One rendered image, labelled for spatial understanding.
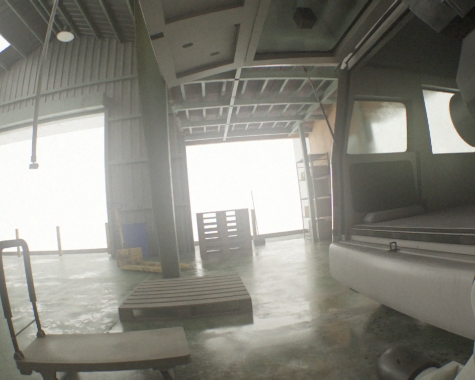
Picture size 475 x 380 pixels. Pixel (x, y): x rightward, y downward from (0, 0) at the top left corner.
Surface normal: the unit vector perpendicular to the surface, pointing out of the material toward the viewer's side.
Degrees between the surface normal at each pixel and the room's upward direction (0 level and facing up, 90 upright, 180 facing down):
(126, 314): 90
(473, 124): 121
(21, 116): 90
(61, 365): 90
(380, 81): 95
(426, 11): 115
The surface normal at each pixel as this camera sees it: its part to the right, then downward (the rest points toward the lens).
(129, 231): 0.38, -0.11
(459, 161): 0.09, -0.14
